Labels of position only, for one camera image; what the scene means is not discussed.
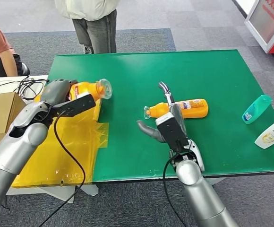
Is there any white shampoo bottle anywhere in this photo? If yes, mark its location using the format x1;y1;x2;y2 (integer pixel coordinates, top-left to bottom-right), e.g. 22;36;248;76
254;116;274;150

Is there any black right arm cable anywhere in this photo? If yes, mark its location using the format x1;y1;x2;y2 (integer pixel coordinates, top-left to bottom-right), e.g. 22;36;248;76
163;153;189;227

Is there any white and red cabinet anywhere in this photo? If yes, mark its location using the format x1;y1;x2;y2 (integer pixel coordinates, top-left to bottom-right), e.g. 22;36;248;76
244;0;274;54

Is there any orange bottle with label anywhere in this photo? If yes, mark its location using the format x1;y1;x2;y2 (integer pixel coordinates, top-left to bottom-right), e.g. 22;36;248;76
143;98;209;120
68;79;112;103

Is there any small white table foot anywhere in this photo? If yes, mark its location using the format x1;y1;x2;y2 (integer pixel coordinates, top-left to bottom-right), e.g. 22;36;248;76
208;178;226;186

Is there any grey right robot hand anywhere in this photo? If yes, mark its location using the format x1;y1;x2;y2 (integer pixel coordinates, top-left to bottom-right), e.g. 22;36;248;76
137;81;187;143

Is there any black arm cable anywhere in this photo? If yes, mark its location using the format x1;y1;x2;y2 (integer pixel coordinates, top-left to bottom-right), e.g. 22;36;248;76
163;153;189;227
39;109;86;227

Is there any black cable bundle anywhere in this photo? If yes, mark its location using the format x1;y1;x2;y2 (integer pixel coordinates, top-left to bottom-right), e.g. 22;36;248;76
0;77;50;102

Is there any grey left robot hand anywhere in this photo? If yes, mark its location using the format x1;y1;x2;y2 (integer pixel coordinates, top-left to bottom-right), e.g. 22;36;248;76
40;79;79;106

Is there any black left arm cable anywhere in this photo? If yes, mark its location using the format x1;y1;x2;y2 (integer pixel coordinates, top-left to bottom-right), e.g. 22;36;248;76
39;109;86;227

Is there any wide white table foot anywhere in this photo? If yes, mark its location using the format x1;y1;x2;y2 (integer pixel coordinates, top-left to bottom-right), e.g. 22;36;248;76
6;184;99;204

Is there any person standing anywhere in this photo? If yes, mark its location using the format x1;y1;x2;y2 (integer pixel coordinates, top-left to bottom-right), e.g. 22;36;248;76
54;0;121;54

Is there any yellow plastic sheet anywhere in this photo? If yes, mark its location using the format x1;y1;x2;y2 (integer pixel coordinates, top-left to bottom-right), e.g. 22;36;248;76
11;82;109;189

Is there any teal plastic bottle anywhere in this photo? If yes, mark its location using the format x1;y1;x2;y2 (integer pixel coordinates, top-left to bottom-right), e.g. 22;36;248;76
241;95;272;125

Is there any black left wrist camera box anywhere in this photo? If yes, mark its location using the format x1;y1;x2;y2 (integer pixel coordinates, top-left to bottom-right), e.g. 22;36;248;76
49;93;97;119

